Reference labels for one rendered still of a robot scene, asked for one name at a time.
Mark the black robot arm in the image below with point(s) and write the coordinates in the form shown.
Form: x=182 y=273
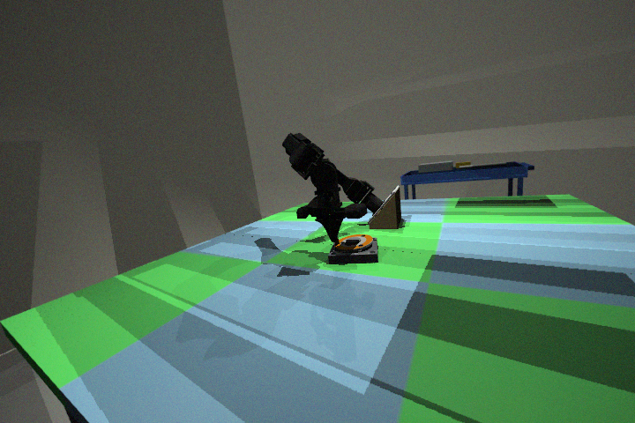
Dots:
x=307 y=158

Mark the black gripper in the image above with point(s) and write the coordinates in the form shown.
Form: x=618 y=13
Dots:
x=333 y=221

